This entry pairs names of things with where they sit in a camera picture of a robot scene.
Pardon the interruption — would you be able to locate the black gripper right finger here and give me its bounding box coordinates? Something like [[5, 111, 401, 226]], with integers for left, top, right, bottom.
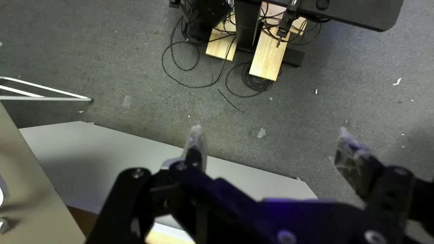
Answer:
[[333, 127, 434, 244]]

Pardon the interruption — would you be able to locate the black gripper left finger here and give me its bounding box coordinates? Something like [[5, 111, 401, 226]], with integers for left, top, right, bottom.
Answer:
[[85, 124, 233, 244]]

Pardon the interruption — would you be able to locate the beige cabinet front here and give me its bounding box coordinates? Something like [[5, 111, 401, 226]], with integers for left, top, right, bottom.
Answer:
[[0, 104, 85, 244]]

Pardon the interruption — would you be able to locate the grey upper open drawer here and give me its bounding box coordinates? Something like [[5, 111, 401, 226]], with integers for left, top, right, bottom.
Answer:
[[0, 75, 93, 127]]

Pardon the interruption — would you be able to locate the wooden plank left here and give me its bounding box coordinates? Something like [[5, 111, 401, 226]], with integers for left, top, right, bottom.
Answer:
[[204, 12, 237, 60]]

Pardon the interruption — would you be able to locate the wooden plank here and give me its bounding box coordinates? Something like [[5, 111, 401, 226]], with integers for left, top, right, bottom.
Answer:
[[248, 17, 307, 81], [204, 12, 237, 60]]

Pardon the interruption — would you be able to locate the black desk top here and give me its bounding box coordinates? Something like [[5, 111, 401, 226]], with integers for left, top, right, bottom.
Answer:
[[268, 0, 404, 31]]

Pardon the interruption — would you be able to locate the wooden plank right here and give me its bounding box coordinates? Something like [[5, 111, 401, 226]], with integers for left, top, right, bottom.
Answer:
[[248, 17, 307, 81]]

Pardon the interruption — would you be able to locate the black stand column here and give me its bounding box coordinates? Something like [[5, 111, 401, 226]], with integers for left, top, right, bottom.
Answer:
[[233, 0, 306, 67]]

